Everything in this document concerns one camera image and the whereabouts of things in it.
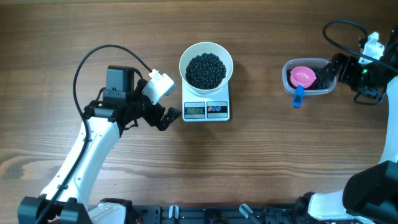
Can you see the black beans in container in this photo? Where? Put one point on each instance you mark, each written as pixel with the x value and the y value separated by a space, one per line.
pixel 319 84

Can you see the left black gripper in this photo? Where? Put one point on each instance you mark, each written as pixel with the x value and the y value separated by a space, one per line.
pixel 153 119

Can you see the white digital kitchen scale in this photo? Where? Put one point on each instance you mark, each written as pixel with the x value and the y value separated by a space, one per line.
pixel 214 106

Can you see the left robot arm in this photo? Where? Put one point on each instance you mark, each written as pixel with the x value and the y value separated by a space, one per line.
pixel 117 108

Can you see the cream bowl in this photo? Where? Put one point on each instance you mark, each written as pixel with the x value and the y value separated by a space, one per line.
pixel 206 47

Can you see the pink scoop blue handle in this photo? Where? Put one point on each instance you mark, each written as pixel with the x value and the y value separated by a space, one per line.
pixel 301 77

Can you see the clear plastic container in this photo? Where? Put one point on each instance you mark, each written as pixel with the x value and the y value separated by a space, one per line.
pixel 307 62

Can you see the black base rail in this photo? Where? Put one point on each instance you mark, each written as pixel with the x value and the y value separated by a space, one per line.
pixel 217 214

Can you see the black beans in bowl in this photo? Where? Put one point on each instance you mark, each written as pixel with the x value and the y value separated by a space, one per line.
pixel 205 71

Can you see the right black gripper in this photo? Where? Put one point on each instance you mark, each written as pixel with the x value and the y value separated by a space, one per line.
pixel 347 76

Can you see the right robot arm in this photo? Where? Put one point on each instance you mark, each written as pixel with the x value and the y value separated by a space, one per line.
pixel 371 195

